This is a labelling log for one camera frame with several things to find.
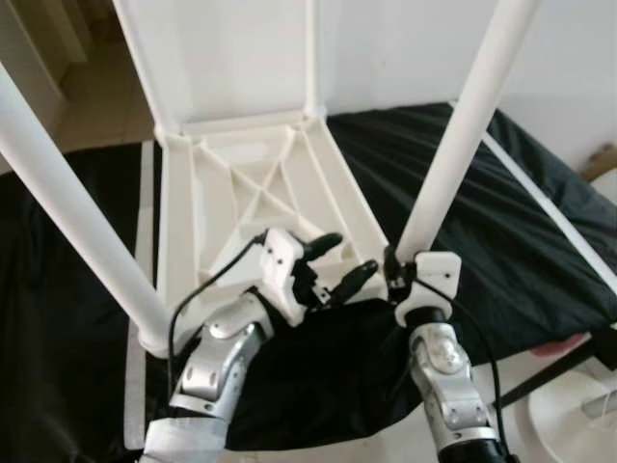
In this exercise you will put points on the white round appliance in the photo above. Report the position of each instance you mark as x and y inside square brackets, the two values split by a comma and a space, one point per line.
[605, 188]

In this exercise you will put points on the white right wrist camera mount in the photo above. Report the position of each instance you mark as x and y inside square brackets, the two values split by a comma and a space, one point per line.
[429, 280]

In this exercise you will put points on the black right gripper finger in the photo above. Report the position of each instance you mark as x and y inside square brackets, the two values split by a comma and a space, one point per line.
[391, 262]

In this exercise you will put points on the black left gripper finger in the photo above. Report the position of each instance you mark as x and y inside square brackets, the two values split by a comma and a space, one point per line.
[357, 280]
[324, 245]

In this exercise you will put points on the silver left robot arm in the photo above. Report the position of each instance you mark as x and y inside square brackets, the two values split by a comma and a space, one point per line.
[217, 357]

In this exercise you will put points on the brown fuzzy object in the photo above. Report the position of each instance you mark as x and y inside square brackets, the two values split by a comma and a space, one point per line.
[598, 159]

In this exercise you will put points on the white plastic table top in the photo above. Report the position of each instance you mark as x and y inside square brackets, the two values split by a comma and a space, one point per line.
[241, 183]

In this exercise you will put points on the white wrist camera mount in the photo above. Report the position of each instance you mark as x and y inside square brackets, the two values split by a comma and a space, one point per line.
[280, 270]
[429, 280]

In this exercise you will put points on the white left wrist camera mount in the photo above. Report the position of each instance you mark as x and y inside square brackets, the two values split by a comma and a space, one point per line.
[280, 270]

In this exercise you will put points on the white plastic table leg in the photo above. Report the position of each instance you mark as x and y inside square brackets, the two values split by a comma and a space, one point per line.
[463, 125]
[149, 68]
[77, 203]
[312, 58]

